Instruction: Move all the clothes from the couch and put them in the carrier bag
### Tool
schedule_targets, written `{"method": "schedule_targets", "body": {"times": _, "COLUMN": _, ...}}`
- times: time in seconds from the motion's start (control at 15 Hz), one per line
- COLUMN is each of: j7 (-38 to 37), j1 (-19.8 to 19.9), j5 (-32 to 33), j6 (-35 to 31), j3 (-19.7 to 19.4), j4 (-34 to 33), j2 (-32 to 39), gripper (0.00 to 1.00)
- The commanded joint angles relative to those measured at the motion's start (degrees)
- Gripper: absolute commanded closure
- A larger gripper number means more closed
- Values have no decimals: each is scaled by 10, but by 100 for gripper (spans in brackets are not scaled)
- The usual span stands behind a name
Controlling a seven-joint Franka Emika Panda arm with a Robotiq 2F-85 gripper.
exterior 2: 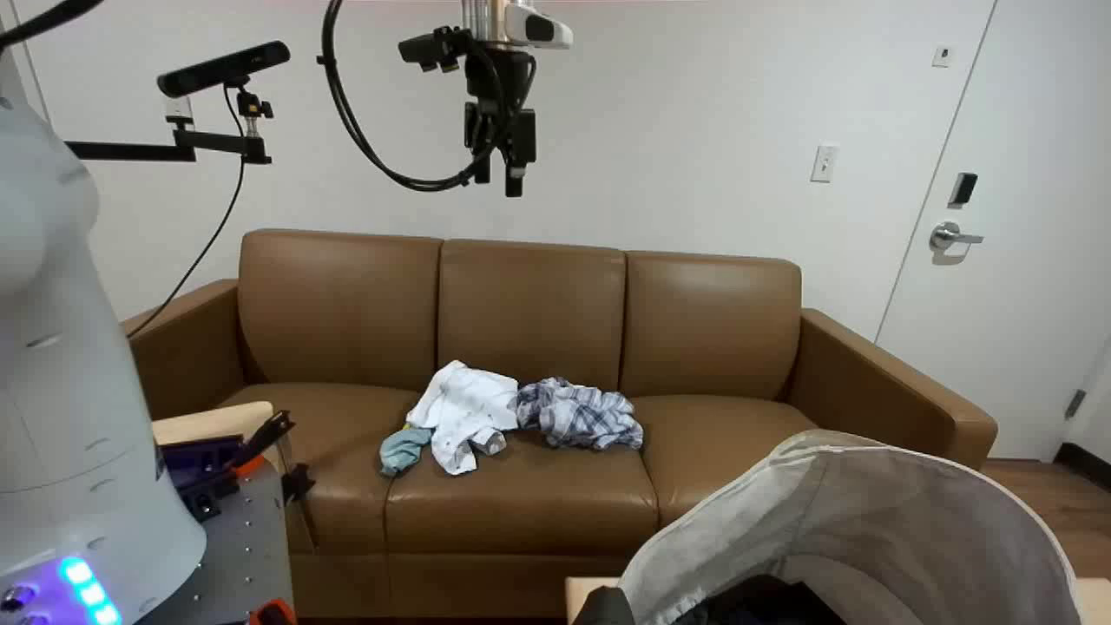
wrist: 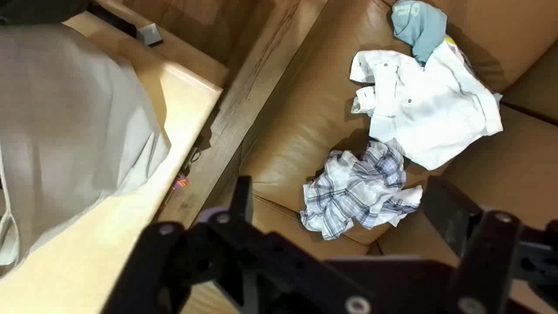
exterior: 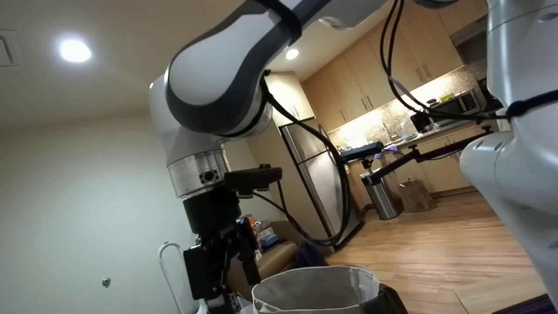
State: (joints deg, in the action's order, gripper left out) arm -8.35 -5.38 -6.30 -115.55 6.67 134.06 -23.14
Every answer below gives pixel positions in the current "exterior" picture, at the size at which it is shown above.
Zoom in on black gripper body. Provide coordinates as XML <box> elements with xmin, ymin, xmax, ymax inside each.
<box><xmin>182</xmin><ymin>190</ymin><xmax>245</xmax><ymax>253</ymax></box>

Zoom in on dark blue bag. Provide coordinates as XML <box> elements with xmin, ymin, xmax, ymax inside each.
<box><xmin>297</xmin><ymin>241</ymin><xmax>335</xmax><ymax>269</ymax></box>

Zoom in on brown paper bag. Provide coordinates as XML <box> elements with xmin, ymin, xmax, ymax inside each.
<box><xmin>398</xmin><ymin>178</ymin><xmax>436</xmax><ymax>215</ymax></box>

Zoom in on white bladeless loop fan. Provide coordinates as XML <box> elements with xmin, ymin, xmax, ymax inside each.
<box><xmin>157</xmin><ymin>241</ymin><xmax>196</xmax><ymax>314</ymax></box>

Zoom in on blue white small box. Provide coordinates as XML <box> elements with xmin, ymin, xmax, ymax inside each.
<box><xmin>259</xmin><ymin>225</ymin><xmax>283</xmax><ymax>251</ymax></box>

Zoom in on grey round bin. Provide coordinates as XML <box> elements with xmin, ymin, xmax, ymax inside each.
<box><xmin>250</xmin><ymin>265</ymin><xmax>409</xmax><ymax>314</ymax></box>

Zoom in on stainless steel refrigerator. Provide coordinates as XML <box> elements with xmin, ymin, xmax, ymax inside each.
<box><xmin>281</xmin><ymin>119</ymin><xmax>365</xmax><ymax>250</ymax></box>

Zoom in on tall light wood cabinet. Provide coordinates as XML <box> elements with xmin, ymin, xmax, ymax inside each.
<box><xmin>243</xmin><ymin>72</ymin><xmax>335</xmax><ymax>250</ymax></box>

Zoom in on stainless steel trash can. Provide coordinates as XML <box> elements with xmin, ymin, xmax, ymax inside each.
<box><xmin>361</xmin><ymin>173</ymin><xmax>402</xmax><ymax>222</ymax></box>

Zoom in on light wood upper cabinets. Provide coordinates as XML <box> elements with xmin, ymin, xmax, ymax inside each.
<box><xmin>302</xmin><ymin>0</ymin><xmax>492</xmax><ymax>133</ymax></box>

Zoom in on large round ceiling light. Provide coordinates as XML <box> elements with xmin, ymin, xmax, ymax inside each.
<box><xmin>56</xmin><ymin>33</ymin><xmax>96</xmax><ymax>66</ymax></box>

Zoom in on black coffee maker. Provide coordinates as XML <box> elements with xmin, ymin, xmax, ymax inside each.
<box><xmin>410</xmin><ymin>110</ymin><xmax>435</xmax><ymax>134</ymax></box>

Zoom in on silver microwave oven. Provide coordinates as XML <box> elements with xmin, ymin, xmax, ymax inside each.
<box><xmin>429</xmin><ymin>89</ymin><xmax>485</xmax><ymax>126</ymax></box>

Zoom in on dark purple flat object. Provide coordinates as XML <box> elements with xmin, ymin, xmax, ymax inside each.
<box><xmin>504</xmin><ymin>293</ymin><xmax>558</xmax><ymax>314</ymax></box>

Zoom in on kitchen range hood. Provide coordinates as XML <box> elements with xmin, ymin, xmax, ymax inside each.
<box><xmin>450</xmin><ymin>14</ymin><xmax>492</xmax><ymax>49</ymax></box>

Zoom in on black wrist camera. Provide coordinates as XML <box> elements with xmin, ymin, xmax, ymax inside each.
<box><xmin>224</xmin><ymin>164</ymin><xmax>287</xmax><ymax>195</ymax></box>

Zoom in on black exterior camera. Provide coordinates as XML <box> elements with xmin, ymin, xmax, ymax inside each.
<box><xmin>339</xmin><ymin>141</ymin><xmax>388</xmax><ymax>166</ymax></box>

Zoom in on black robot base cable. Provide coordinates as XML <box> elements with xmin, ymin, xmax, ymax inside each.
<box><xmin>379</xmin><ymin>0</ymin><xmax>510</xmax><ymax>122</ymax></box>

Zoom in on black velcro strap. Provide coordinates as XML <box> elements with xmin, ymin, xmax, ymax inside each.
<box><xmin>504</xmin><ymin>87</ymin><xmax>558</xmax><ymax>119</ymax></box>

